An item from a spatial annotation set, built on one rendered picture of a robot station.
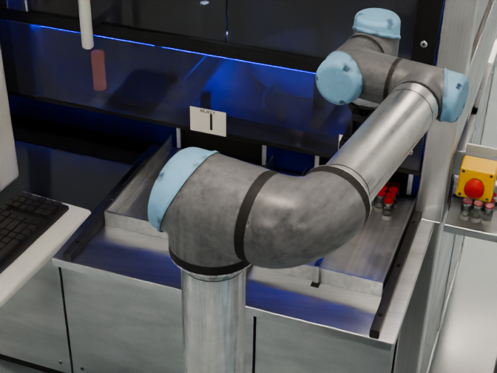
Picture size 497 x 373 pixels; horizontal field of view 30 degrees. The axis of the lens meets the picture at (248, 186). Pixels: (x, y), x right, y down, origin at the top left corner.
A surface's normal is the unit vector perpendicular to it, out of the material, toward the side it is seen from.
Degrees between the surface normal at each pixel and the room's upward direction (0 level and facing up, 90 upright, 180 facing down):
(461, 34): 90
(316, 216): 51
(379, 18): 0
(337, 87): 90
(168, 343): 90
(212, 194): 45
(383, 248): 0
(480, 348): 0
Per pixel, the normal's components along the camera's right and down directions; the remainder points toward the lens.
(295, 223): 0.18, 0.01
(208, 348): -0.13, 0.55
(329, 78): -0.50, 0.47
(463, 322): 0.01, -0.83
